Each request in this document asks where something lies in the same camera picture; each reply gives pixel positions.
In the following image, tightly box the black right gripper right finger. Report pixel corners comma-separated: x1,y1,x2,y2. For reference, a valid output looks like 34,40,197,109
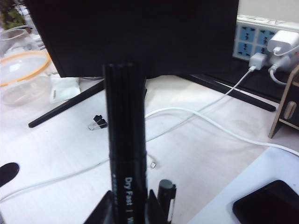
145,189,169,224

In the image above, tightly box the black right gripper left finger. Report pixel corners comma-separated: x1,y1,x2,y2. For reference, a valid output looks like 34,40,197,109
83,190,117,224

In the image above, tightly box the black ribbed cap marker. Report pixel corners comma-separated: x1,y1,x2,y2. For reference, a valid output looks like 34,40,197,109
102,62,148,224

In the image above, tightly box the black marker grey end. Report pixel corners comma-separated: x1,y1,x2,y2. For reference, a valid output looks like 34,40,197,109
157,179,177,222

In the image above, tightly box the blank white paper sheet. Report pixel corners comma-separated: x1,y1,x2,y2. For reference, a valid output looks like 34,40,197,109
196,146,299,224

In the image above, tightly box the black binder clip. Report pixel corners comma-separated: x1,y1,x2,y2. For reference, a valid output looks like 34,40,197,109
88,115,108,131

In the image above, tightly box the black rounded object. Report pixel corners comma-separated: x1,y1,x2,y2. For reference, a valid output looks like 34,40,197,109
0,162,20,187

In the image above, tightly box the black flat glossy device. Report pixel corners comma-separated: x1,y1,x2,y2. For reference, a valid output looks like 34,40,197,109
232,179,299,224

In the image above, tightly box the white sachet packet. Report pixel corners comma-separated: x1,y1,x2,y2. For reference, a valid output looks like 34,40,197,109
49,77,81,105

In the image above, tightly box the clear container orange rim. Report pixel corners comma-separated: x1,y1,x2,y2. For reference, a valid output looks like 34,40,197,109
0,50,52,107

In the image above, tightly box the black wooden desk organizer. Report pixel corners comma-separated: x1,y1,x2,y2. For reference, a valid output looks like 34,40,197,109
268,65,299,139

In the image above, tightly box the black computer monitor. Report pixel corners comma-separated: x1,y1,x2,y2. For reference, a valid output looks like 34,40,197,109
23,0,278,128

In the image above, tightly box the small white charger cube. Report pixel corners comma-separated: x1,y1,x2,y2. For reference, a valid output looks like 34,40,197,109
249,52,267,70

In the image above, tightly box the clear plastic bowl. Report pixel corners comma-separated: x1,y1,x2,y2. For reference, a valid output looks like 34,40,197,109
0,29,47,63

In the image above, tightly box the white power plug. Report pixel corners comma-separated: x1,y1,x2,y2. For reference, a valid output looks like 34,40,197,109
268,56,299,84

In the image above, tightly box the blue white power strip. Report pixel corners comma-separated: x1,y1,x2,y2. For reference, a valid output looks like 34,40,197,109
232,14,299,63

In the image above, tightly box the large white charger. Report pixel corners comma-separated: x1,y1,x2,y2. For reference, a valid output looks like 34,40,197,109
267,30,299,56

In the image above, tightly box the green plant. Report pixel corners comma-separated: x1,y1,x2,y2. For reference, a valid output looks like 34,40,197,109
0,0,26,31

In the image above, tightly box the white charging cable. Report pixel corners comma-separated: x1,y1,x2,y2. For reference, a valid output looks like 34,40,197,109
0,66,256,203
144,106,299,156

